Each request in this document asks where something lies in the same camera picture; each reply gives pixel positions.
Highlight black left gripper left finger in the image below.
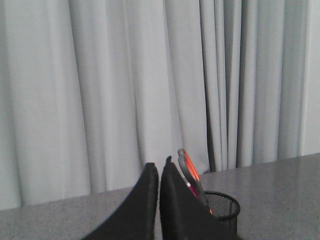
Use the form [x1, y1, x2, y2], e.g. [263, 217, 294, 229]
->
[84, 163, 159, 240]

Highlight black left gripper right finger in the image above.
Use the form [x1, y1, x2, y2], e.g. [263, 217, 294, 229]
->
[159, 156, 240, 240]

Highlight pink marker pen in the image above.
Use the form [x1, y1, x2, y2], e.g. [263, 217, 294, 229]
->
[186, 182, 199, 199]

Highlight grey orange scissors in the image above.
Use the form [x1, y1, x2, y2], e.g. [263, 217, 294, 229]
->
[177, 148, 213, 214]

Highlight black mesh pen holder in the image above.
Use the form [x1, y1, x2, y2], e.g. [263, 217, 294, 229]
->
[204, 190, 241, 233]

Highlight grey white curtain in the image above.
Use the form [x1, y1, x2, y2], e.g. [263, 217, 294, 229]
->
[0, 0, 320, 210]

